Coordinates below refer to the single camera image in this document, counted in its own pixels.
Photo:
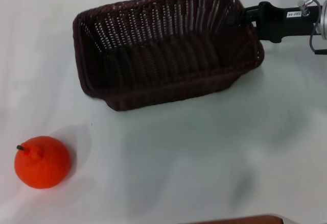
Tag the dark brown woven basket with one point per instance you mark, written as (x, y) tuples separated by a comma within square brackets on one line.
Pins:
[(163, 55)]

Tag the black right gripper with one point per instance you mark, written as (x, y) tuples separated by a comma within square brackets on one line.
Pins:
[(278, 22)]

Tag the orange toy tangerine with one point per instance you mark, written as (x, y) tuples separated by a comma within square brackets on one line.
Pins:
[(43, 166)]

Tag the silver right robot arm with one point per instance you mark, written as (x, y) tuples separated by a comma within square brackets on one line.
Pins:
[(324, 20)]

